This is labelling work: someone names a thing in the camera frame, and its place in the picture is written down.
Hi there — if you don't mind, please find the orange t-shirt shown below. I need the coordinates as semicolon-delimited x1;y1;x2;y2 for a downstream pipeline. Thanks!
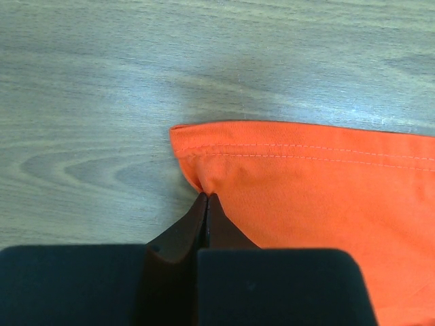
169;121;434;325

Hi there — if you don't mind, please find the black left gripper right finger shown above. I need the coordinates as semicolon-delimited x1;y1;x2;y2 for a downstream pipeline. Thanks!
197;194;377;325

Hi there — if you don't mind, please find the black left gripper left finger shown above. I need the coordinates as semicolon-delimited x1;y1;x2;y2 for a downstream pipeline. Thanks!
1;194;207;325

